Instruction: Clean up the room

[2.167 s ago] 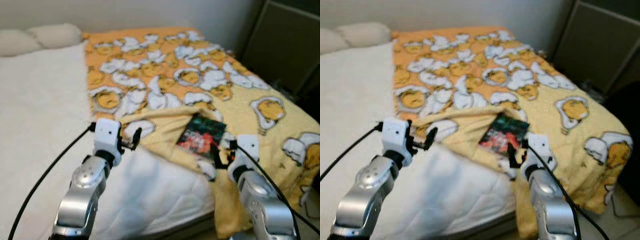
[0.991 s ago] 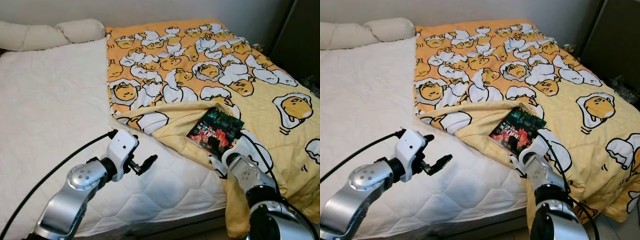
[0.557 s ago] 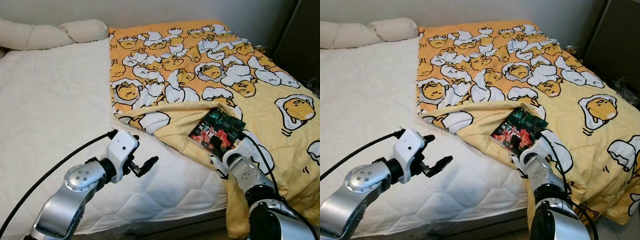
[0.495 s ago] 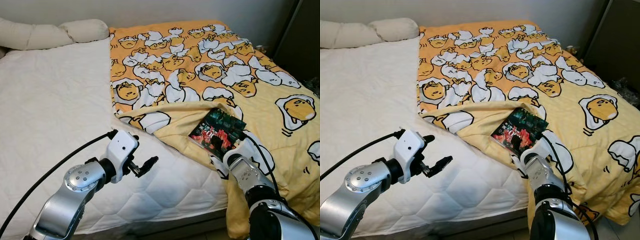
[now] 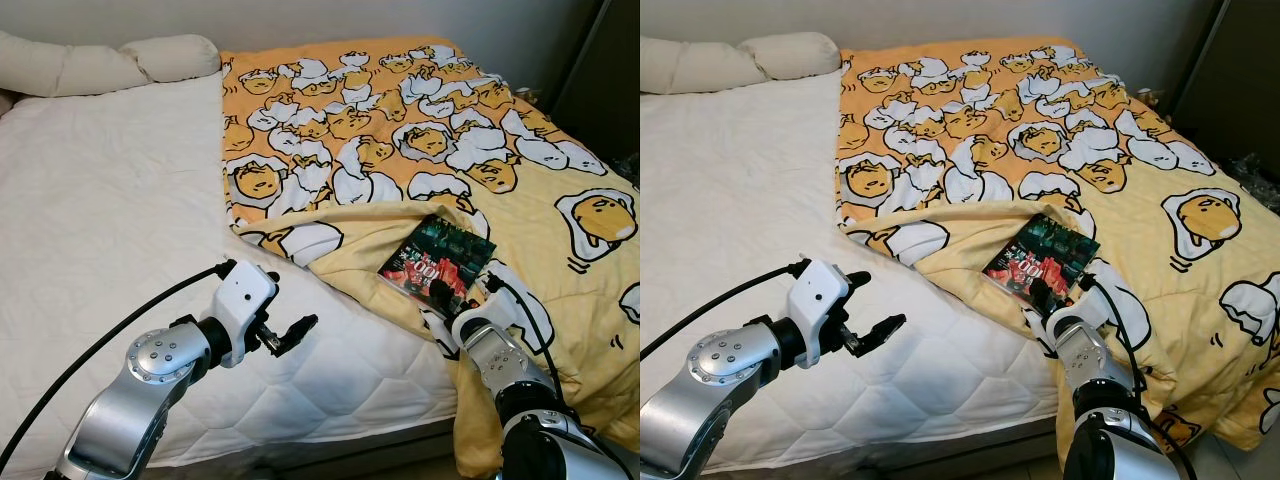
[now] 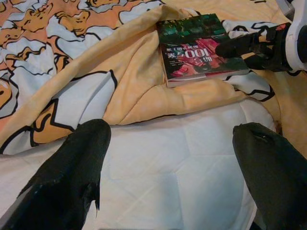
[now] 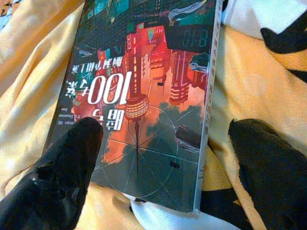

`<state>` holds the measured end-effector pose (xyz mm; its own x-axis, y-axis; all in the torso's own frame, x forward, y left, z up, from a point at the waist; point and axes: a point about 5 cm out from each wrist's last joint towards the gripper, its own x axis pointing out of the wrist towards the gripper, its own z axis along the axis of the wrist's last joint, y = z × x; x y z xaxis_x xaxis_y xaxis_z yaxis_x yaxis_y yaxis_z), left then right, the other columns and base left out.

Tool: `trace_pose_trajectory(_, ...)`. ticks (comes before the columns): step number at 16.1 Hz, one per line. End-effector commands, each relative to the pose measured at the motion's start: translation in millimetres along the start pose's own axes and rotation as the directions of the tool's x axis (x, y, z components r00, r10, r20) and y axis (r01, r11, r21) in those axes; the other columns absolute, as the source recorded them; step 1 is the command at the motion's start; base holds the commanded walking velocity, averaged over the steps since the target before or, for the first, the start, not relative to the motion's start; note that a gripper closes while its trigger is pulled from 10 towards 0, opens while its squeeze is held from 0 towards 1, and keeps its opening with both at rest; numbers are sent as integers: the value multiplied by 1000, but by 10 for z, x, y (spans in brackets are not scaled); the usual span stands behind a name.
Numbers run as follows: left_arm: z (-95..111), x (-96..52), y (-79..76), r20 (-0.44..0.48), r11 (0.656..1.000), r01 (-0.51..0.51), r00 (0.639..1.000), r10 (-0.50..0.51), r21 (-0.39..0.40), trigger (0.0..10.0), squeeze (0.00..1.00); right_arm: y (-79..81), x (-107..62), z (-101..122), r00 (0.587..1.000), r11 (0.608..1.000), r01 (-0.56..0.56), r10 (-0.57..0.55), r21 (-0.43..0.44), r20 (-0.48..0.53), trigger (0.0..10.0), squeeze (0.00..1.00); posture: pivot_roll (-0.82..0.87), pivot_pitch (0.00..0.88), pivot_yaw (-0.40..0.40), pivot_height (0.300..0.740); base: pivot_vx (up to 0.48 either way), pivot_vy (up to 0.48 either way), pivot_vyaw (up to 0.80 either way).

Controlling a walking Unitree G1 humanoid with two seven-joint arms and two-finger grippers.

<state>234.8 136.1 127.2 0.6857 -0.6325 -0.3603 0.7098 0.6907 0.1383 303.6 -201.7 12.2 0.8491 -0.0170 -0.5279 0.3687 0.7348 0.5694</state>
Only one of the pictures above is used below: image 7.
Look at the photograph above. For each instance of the yellow cartoon egg blanket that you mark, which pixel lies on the yellow cartoon egg blanket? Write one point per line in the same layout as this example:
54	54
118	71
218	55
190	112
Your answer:
28	72

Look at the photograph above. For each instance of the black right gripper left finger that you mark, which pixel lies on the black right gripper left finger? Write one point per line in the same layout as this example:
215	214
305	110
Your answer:
48	187

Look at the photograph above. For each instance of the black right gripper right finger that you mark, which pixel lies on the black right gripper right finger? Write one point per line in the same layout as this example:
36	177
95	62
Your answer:
275	182

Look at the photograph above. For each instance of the dark book with red city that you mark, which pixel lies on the dark book with red city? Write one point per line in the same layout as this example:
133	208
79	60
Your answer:
156	107

